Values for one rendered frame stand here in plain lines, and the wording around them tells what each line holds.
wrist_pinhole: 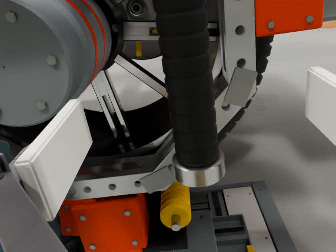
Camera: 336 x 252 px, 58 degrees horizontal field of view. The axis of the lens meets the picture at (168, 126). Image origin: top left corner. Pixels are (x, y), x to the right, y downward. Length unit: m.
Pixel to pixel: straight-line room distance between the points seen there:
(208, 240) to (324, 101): 0.79
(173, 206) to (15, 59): 0.37
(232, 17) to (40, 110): 0.27
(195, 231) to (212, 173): 0.72
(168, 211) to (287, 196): 0.94
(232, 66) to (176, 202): 0.27
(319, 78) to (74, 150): 0.13
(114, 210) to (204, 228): 0.46
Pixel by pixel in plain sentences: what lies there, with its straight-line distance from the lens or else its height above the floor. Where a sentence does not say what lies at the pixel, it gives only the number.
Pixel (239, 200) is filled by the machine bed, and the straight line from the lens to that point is 1.29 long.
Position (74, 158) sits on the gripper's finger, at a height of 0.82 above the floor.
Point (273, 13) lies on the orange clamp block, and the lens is 0.45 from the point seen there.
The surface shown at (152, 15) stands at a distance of 0.95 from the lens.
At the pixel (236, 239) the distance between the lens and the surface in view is 1.02.
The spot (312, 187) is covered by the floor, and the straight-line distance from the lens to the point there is 1.52.
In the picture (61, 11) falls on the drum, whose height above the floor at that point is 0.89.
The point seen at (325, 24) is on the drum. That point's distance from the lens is 5.21.
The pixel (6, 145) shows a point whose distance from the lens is 0.46.
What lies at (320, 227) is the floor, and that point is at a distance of 1.33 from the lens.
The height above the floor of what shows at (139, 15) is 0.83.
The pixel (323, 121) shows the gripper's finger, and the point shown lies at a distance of 0.17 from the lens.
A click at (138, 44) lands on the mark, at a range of 1.01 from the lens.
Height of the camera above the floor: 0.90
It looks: 25 degrees down
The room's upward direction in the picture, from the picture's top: 9 degrees counter-clockwise
